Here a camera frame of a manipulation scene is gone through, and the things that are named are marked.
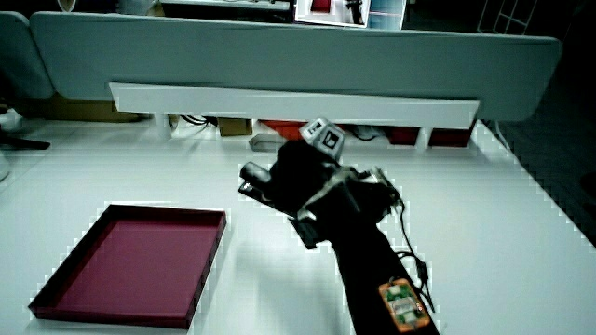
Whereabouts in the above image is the person's right hand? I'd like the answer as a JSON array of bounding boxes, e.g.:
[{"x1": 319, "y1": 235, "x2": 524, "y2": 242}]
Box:
[{"x1": 268, "y1": 117, "x2": 402, "y2": 225}]

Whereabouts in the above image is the black stapler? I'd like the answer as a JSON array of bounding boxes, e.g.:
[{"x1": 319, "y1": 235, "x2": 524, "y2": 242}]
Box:
[{"x1": 237, "y1": 160, "x2": 328, "y2": 251}]

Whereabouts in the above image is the grey desk divider panel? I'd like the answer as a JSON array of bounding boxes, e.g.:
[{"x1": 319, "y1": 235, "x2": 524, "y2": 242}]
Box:
[
  {"x1": 28, "y1": 11, "x2": 563, "y2": 123},
  {"x1": 0, "y1": 10, "x2": 56, "y2": 101}
]

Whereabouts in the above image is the white desk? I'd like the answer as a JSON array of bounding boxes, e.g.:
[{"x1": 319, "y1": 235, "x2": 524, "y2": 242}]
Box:
[{"x1": 0, "y1": 114, "x2": 596, "y2": 335}]

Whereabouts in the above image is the small grey metal object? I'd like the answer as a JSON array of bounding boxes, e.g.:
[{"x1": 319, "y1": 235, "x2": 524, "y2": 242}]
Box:
[{"x1": 248, "y1": 133, "x2": 288, "y2": 154}]

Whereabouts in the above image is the red box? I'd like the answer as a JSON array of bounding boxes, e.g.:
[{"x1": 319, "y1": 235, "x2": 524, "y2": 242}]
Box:
[
  {"x1": 385, "y1": 126, "x2": 421, "y2": 147},
  {"x1": 258, "y1": 119, "x2": 309, "y2": 141},
  {"x1": 427, "y1": 119, "x2": 478, "y2": 149}
]

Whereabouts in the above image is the white monitor riser shelf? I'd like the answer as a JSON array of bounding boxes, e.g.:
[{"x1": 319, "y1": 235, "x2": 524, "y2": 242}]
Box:
[{"x1": 108, "y1": 81, "x2": 481, "y2": 151}]

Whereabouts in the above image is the brown cardboard box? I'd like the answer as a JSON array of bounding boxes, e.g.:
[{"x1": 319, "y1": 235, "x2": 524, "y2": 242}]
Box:
[{"x1": 217, "y1": 117, "x2": 254, "y2": 138}]

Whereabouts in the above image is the orange circuit board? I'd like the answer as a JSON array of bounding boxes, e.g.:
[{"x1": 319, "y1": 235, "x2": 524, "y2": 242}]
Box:
[{"x1": 377, "y1": 277, "x2": 432, "y2": 333}]

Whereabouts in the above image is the dark red tray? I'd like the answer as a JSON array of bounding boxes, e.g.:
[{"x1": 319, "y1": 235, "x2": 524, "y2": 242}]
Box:
[{"x1": 27, "y1": 203, "x2": 228, "y2": 330}]

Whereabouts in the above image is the black glove cable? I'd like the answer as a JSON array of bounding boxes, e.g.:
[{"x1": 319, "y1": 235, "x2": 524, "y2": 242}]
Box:
[{"x1": 393, "y1": 197, "x2": 438, "y2": 314}]

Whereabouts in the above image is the white wire rack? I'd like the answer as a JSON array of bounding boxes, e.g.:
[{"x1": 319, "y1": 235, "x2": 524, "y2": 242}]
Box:
[{"x1": 477, "y1": 0, "x2": 541, "y2": 36}]

